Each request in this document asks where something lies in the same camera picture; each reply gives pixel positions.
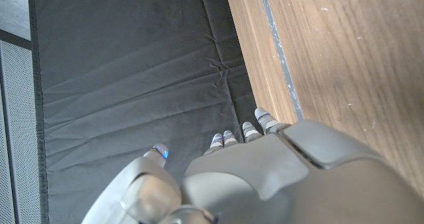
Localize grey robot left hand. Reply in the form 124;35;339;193
81;107;424;224

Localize wooden table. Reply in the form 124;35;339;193
257;0;304;121

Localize black fabric backdrop curtain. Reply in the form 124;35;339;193
28;0;266;224

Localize grey perforated panel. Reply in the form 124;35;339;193
0;40;41;224

